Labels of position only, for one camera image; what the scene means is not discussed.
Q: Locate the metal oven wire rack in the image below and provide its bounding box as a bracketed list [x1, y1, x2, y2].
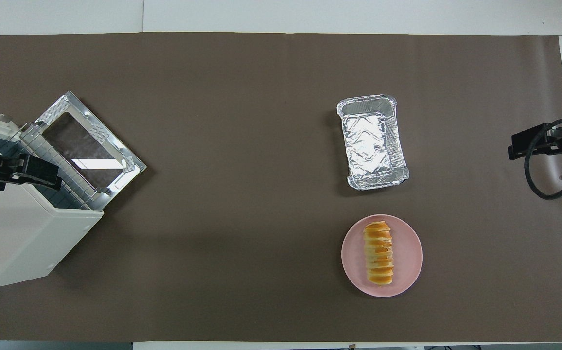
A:
[18, 122, 105, 211]

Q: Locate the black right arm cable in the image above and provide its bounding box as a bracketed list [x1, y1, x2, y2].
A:
[524, 116, 562, 200]

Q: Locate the white toaster oven body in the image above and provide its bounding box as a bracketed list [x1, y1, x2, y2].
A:
[0, 113, 105, 291]

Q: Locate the pink round plate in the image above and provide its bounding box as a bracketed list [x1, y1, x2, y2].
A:
[341, 214, 423, 298]

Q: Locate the brown table mat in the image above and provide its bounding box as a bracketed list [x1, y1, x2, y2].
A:
[0, 32, 562, 343]

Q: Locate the aluminium foil tray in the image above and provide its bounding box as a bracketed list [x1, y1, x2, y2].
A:
[336, 94, 410, 191]

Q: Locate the glass oven door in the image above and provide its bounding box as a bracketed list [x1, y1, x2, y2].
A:
[33, 90, 147, 198]

